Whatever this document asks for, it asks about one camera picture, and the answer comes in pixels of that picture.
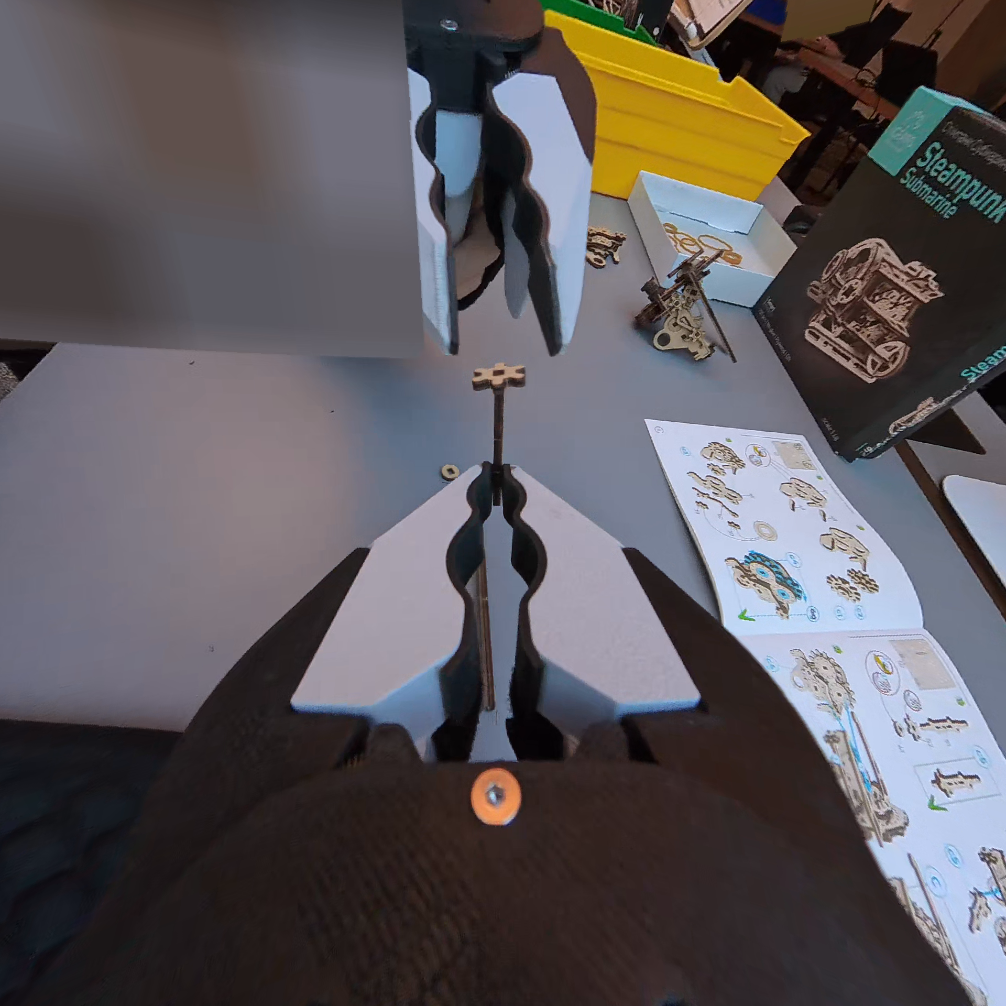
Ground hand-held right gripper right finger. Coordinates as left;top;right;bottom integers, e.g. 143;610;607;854
501;464;702;763

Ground background document stand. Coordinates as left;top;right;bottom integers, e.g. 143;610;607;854
687;0;749;48

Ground black model kit box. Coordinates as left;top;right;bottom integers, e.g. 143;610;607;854
750;85;1006;463

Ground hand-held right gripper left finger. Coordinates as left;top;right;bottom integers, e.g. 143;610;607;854
291;464;496;763

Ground black honeycomb cushion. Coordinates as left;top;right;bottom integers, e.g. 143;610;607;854
0;719;183;1006

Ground green plastic bin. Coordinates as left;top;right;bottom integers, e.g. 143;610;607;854
546;0;658;45

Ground white cardboard tray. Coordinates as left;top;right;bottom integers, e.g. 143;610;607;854
627;169;799;308

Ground wooden document stand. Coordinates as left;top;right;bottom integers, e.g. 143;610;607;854
942;474;1006;584

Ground loose wooden rings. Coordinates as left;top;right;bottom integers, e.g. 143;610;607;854
664;222;745;267

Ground yellow plastic bin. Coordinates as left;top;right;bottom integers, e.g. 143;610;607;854
542;8;811;202

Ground long flat wooden stick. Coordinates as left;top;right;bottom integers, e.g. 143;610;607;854
475;564;498;713

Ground dark wooden model assembly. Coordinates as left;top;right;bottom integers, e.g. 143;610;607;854
635;247;740;365

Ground assembly instruction booklet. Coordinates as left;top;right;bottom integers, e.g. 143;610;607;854
644;418;1006;1006

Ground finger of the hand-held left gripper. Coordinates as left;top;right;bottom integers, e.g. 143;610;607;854
483;72;596;357
407;67;462;356

